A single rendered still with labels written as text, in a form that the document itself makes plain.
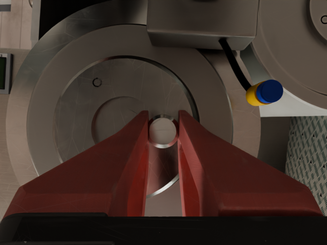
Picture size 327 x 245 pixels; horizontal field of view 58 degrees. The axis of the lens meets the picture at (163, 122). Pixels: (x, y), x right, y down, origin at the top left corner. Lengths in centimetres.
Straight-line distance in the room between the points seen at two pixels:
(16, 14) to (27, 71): 379
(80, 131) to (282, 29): 13
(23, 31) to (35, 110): 369
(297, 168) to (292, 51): 24
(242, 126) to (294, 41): 6
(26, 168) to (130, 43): 9
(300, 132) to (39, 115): 31
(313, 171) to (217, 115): 22
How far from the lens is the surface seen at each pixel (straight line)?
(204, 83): 16
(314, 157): 36
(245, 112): 17
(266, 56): 18
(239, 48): 16
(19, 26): 391
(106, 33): 17
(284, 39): 19
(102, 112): 16
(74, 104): 16
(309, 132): 38
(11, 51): 58
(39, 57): 19
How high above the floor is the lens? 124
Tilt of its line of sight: 1 degrees up
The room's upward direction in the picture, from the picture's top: 176 degrees counter-clockwise
